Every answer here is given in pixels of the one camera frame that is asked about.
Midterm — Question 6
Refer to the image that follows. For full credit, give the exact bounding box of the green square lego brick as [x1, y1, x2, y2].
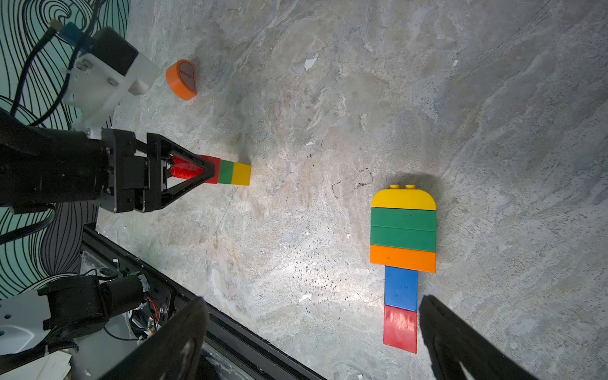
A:
[218, 160, 234, 185]

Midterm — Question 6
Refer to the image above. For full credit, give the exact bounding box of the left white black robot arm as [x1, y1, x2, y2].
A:
[1, 112, 214, 379]

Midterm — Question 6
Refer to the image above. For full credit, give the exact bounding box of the red square lego brick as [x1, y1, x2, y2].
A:
[383, 306, 418, 354]

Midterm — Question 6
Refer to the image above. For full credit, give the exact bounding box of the yellow curved lego brick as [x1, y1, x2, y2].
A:
[371, 185, 437, 212]

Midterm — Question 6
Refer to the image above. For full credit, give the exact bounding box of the orange curved lego brick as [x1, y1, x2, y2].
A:
[166, 60, 197, 101]

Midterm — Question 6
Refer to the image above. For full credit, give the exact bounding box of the green long lego brick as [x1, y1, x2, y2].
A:
[370, 207, 437, 231]
[370, 226, 436, 252]

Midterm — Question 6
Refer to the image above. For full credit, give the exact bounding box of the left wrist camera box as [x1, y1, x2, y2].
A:
[63, 27, 159, 139]

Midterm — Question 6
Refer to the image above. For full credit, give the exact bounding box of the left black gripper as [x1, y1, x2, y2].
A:
[1, 111, 215, 213]

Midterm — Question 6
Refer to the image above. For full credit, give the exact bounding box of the orange long lego brick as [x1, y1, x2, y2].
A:
[370, 245, 436, 273]

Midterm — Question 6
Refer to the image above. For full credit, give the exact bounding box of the blue square lego brick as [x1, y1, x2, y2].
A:
[384, 266, 419, 312]

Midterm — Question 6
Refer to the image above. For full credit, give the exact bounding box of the red long lego brick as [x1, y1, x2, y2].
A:
[170, 155, 222, 185]

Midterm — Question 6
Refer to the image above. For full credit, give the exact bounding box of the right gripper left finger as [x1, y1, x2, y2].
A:
[101, 297, 208, 379]

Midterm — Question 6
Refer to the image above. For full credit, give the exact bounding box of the yellow square lego brick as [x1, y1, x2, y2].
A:
[231, 162, 252, 186]

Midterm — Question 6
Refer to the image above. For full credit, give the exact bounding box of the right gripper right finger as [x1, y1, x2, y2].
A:
[419, 295, 535, 379]

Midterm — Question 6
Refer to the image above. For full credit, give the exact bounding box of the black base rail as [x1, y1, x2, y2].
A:
[82, 224, 322, 379]

